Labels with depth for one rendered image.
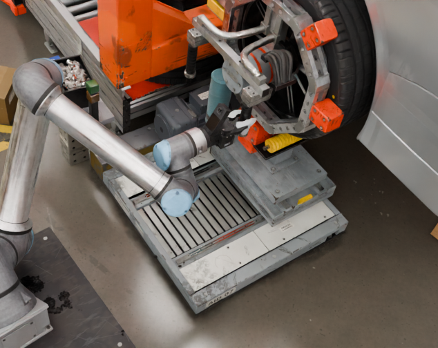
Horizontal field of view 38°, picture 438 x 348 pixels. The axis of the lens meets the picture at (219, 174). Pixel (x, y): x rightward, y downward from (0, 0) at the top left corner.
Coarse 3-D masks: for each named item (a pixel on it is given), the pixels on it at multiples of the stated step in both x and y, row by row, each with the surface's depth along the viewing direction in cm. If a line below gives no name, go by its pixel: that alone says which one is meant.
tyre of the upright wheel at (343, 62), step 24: (312, 0) 211; (336, 0) 212; (360, 0) 216; (240, 24) 252; (336, 24) 210; (360, 24) 213; (240, 48) 259; (336, 48) 210; (360, 48) 215; (336, 72) 215; (360, 72) 217; (336, 96) 220; (360, 96) 224
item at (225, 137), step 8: (200, 128) 212; (224, 128) 213; (232, 128) 213; (208, 136) 210; (216, 136) 214; (224, 136) 214; (232, 136) 217; (208, 144) 211; (216, 144) 219; (224, 144) 217
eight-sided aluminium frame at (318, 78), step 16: (240, 0) 232; (272, 0) 215; (288, 0) 215; (224, 16) 244; (240, 16) 244; (288, 16) 211; (304, 16) 211; (304, 48) 211; (320, 48) 213; (304, 64) 214; (320, 64) 214; (320, 80) 213; (240, 96) 256; (320, 96) 221; (256, 112) 251; (272, 112) 252; (304, 112) 225; (272, 128) 246; (288, 128) 239; (304, 128) 229
